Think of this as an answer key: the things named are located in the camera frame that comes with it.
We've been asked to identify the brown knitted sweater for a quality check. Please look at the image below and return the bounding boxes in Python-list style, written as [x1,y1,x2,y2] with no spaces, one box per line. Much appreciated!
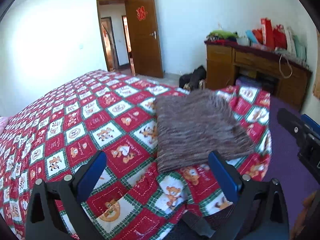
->
[153,89,254,173]

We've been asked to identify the green folded clothes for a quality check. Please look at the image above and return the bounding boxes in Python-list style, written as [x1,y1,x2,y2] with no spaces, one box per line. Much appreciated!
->
[206,30,239,41]

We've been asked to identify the red patchwork bedspread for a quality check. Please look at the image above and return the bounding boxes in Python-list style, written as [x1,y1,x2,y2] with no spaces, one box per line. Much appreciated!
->
[0,69,273,240]

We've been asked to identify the red gift bags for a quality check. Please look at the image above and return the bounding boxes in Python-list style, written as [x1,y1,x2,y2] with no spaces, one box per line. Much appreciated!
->
[252,18,287,50]

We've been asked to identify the pink pillow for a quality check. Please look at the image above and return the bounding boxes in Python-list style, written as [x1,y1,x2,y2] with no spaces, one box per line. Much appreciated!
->
[0,116,9,135]

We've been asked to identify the wooden desk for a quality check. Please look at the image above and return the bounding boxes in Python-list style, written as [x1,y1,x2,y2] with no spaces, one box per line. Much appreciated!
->
[206,42,311,111]

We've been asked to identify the black bag on floor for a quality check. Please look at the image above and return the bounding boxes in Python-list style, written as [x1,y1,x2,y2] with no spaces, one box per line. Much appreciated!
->
[179,65,207,91]

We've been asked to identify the brown wooden door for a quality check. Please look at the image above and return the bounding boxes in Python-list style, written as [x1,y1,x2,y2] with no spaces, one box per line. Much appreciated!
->
[125,0,163,78]

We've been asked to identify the red double happiness decal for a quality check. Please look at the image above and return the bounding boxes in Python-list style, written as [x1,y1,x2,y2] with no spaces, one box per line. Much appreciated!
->
[136,6,148,21]

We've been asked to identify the silver door handle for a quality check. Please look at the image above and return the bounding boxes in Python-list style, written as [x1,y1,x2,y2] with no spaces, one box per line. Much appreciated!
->
[149,31,157,40]

